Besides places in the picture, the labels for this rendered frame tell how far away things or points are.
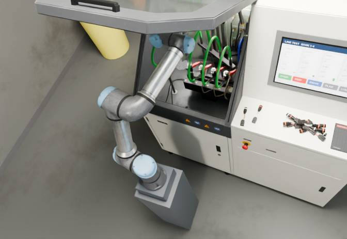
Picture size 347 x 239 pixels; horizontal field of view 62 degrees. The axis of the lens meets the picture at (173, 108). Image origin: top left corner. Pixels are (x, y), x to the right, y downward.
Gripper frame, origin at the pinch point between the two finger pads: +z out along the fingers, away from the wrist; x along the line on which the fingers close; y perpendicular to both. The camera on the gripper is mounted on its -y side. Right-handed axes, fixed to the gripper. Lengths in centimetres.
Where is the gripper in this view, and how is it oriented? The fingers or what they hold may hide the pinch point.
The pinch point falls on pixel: (183, 58)
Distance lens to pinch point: 172.2
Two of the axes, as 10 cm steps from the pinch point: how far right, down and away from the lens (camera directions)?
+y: -4.1, 8.2, -4.0
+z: 2.0, 5.1, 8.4
